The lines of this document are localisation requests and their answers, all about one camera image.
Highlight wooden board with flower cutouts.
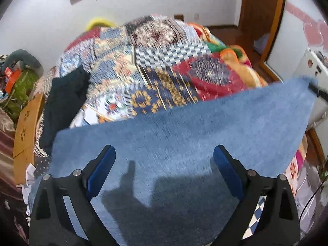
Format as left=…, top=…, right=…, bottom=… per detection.
left=13, top=92, right=46, bottom=185

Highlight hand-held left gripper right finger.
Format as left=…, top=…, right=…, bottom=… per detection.
left=213, top=145, right=300, bottom=246

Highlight orange green fleece blanket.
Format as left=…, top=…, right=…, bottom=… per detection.
left=190, top=22, right=268, bottom=90

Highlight green cloth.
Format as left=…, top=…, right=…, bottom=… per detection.
left=5, top=70, right=39, bottom=120

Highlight white sewing machine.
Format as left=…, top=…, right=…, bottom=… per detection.
left=292, top=48, right=328, bottom=130

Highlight yellow cushion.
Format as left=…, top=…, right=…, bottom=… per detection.
left=86, top=17, right=116, bottom=30

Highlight red box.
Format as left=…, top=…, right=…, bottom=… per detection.
left=4, top=68, right=22, bottom=93

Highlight grey neck pillow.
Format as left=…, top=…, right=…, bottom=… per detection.
left=4, top=49, right=44, bottom=75

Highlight black cable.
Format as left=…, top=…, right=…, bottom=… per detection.
left=298, top=169, right=328, bottom=226

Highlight blue denim pants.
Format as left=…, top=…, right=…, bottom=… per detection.
left=27, top=75, right=319, bottom=246

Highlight brown satin cloth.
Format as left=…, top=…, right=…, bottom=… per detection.
left=0, top=108, right=31, bottom=236

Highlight patchwork patterned bed sheet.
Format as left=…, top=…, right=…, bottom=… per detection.
left=22, top=14, right=321, bottom=239

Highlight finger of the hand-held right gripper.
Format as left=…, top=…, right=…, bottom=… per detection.
left=309, top=82, right=328, bottom=98

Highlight black folded cloth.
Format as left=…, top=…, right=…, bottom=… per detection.
left=40, top=65, right=91, bottom=157

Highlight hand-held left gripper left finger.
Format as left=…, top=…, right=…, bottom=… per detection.
left=29, top=145, right=121, bottom=246

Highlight pink heart sticker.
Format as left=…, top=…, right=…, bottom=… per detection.
left=286, top=1, right=326, bottom=48

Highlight brown wooden door frame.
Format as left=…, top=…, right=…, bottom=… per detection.
left=237, top=0, right=287, bottom=82

